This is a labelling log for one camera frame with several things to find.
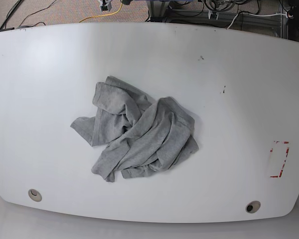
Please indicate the grey t-shirt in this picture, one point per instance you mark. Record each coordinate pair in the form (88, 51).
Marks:
(140, 138)

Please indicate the red tape rectangle marking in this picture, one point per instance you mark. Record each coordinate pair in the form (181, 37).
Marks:
(277, 159)

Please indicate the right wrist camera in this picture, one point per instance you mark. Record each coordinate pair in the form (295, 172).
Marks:
(105, 5)

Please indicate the right table cable grommet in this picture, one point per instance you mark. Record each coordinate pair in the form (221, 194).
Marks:
(253, 207)

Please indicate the table cable grommet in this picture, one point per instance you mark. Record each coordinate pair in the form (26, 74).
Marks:
(34, 195)
(253, 207)

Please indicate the left table cable grommet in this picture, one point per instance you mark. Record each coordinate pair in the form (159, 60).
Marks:
(34, 195)

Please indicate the aluminium frame rail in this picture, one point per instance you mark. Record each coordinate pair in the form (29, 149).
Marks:
(237, 14)

